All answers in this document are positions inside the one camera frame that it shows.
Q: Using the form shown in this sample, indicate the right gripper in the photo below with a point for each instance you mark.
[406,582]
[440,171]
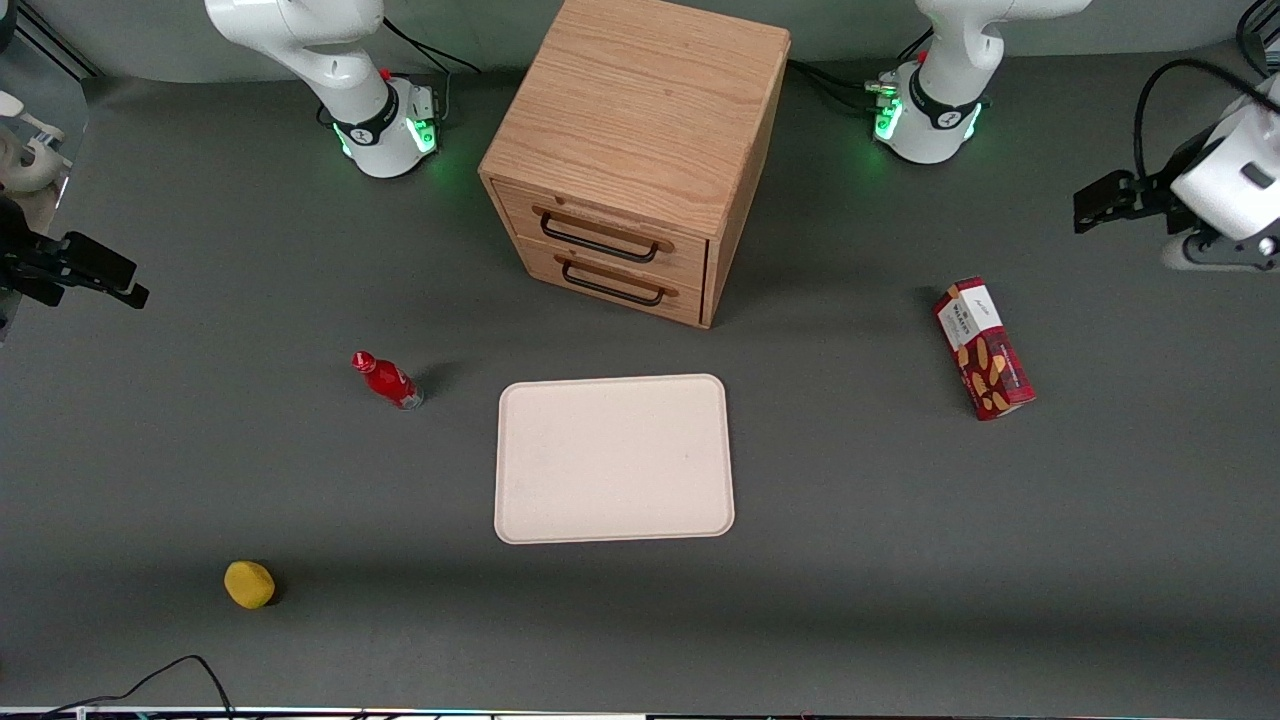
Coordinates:
[22,254]

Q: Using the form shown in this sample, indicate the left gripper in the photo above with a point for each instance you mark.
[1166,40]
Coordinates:
[1152,190]

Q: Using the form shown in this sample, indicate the red cookie box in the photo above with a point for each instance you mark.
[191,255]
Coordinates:
[985,350]

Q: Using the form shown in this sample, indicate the cream rectangular tray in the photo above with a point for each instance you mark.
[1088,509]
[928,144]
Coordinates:
[610,460]

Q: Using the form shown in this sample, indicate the small red bottle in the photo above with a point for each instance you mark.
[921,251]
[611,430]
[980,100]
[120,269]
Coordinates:
[388,380]

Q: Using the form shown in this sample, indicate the yellow oval sponge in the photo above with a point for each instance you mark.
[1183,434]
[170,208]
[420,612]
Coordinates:
[248,584]

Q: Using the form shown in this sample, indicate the wooden drawer front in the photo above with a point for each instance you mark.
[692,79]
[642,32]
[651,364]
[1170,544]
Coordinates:
[690,305]
[690,262]

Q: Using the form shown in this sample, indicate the wooden two-drawer cabinet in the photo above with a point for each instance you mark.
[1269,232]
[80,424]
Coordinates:
[640,100]

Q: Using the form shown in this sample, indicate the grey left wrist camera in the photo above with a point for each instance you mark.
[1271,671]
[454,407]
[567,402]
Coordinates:
[1220,253]

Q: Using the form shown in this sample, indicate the black metal frame rail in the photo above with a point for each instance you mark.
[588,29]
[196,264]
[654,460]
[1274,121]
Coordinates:
[60,39]

